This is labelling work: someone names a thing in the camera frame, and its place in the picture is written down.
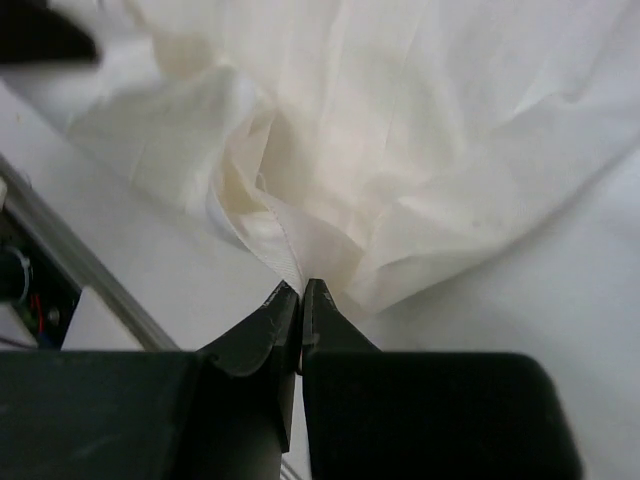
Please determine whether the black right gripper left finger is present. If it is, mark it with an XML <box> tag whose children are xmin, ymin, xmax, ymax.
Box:
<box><xmin>1</xmin><ymin>284</ymin><xmax>299</xmax><ymax>479</ymax></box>

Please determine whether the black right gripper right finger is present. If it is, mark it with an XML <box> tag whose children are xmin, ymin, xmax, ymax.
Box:
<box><xmin>302</xmin><ymin>279</ymin><xmax>583</xmax><ymax>479</ymax></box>

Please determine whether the aluminium table edge rail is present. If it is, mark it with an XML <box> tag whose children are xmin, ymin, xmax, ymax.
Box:
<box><xmin>1</xmin><ymin>159</ymin><xmax>178</xmax><ymax>351</ymax></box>

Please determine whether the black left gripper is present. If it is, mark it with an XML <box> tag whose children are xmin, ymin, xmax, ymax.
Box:
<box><xmin>1</xmin><ymin>0</ymin><xmax>99</xmax><ymax>65</ymax></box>

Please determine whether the white pleated skirt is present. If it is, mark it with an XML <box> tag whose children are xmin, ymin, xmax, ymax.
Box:
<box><xmin>66</xmin><ymin>1</ymin><xmax>639</xmax><ymax>312</ymax></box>

